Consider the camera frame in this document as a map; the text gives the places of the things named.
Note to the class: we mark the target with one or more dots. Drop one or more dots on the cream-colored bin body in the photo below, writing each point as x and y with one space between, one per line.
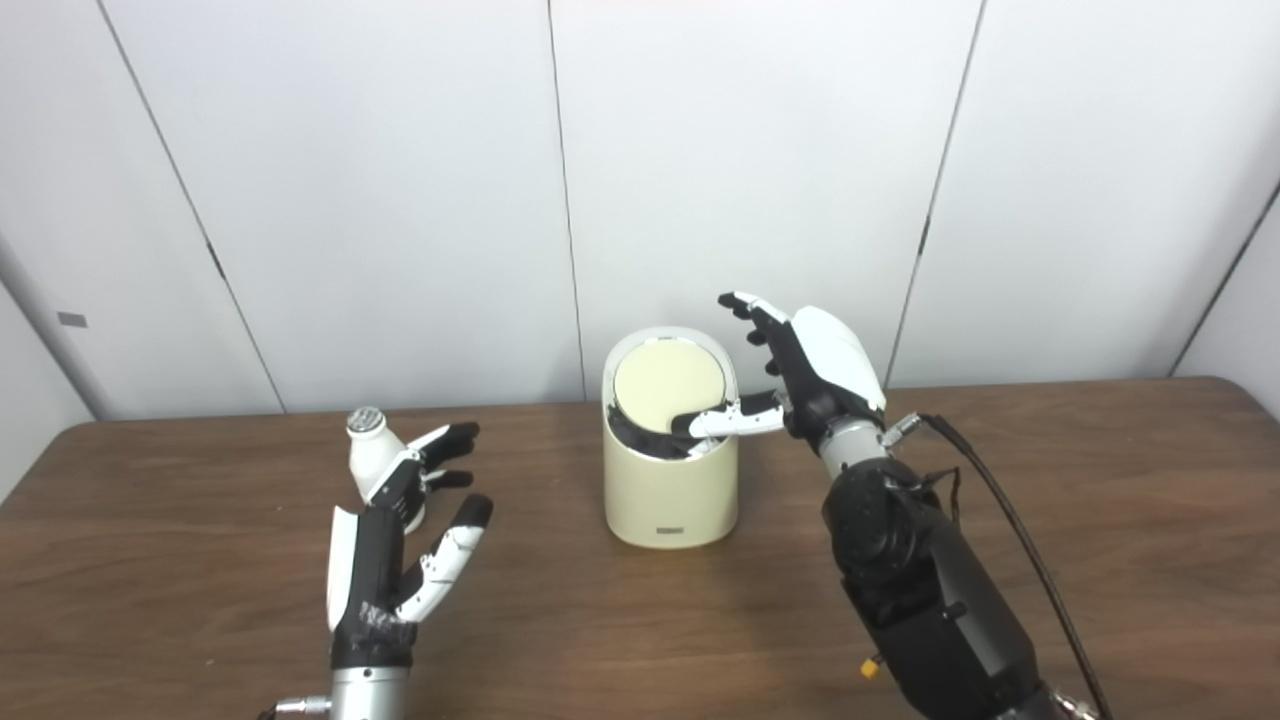
670 495

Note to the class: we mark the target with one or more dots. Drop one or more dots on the cream round bin lid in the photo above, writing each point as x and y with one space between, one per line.
660 380

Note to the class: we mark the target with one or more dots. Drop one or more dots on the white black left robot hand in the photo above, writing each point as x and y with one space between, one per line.
372 570

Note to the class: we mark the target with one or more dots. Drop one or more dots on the small white plastic bottle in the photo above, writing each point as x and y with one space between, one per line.
372 455

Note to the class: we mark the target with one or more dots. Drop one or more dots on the small gray wall tag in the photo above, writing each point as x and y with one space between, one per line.
72 320

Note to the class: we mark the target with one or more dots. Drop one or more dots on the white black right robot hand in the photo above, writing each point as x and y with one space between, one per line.
830 360

